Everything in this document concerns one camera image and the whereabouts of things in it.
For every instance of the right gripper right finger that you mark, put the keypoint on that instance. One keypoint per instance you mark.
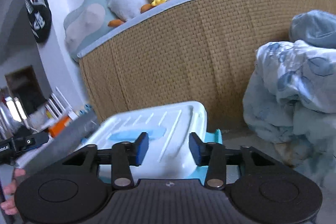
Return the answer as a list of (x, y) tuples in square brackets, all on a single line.
[(212, 155)]

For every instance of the orange box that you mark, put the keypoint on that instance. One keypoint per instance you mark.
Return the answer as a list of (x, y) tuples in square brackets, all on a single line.
[(59, 126)]

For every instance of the teal plastic storage bin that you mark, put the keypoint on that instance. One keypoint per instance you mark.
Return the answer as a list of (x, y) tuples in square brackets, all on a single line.
[(158, 157)]

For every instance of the woven rattan headboard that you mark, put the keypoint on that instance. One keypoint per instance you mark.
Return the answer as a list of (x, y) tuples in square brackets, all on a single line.
[(187, 50)]

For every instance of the grey pillow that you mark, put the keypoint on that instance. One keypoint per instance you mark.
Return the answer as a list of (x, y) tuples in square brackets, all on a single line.
[(62, 145)]

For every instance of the black cap on wall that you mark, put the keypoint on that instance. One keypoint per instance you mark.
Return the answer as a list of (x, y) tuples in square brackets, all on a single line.
[(40, 19)]

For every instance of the person's left hand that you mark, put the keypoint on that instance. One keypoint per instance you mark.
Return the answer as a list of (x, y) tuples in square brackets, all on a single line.
[(9, 206)]

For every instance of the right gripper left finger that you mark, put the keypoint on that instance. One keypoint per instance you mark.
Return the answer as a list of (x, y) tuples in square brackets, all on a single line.
[(124, 155)]

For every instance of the white wifi router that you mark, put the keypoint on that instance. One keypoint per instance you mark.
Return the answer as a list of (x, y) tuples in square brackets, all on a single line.
[(57, 105)]

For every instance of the light blue cloud cushion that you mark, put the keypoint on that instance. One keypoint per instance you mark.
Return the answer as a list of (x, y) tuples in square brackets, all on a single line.
[(85, 25)]

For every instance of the white power strip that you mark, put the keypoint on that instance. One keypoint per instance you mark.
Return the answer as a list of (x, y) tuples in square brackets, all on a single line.
[(84, 109)]

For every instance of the blue floral duvet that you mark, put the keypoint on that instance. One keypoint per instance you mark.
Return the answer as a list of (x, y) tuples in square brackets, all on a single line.
[(290, 97)]

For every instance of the white bin lid blue handle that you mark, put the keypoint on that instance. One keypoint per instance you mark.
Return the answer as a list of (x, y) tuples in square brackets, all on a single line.
[(168, 127)]

